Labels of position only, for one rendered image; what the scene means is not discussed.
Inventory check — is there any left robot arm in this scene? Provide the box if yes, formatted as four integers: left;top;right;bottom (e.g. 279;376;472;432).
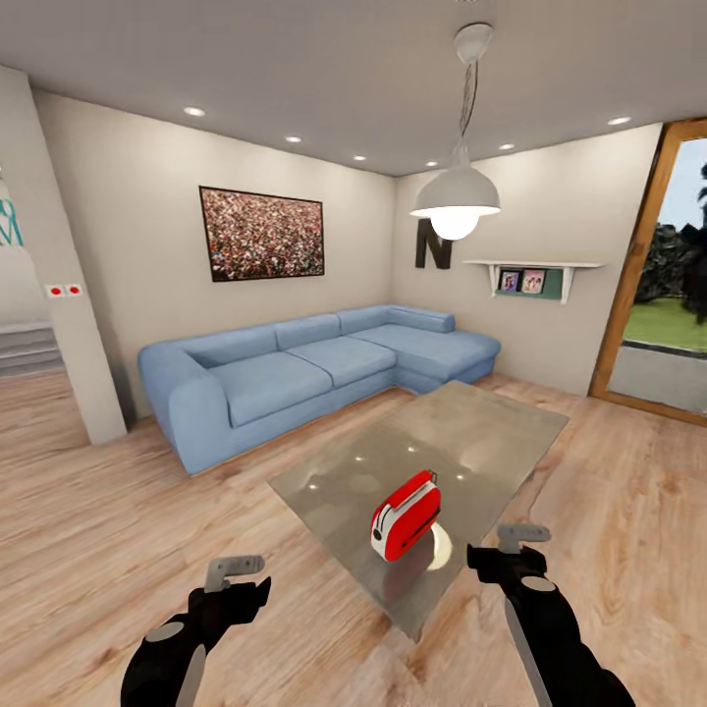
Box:
120;555;272;707

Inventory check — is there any radio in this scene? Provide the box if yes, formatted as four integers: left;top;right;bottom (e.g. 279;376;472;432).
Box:
370;470;441;561

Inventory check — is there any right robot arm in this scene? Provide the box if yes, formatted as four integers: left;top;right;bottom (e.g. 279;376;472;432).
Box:
466;523;636;707

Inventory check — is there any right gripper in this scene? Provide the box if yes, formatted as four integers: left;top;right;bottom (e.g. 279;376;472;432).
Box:
466;543;545;588

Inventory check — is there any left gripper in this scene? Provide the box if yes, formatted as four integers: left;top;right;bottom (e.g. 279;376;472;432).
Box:
188;576;272;636

